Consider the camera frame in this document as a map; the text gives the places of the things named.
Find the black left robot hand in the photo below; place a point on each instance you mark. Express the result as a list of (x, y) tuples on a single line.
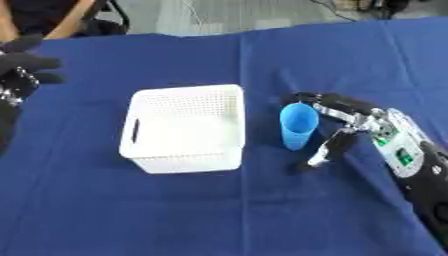
[(17, 71)]

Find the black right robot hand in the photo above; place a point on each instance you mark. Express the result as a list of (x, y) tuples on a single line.
[(344, 104)]

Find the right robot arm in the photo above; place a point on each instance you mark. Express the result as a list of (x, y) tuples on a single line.
[(417, 160)]

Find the blue plastic cup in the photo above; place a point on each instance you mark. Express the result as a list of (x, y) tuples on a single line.
[(297, 125)]

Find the person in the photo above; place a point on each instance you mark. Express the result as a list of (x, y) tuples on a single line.
[(41, 16)]

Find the black chair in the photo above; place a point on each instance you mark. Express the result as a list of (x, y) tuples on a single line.
[(108, 20)]

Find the white perforated plastic basket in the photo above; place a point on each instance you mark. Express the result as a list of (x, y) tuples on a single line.
[(185, 128)]

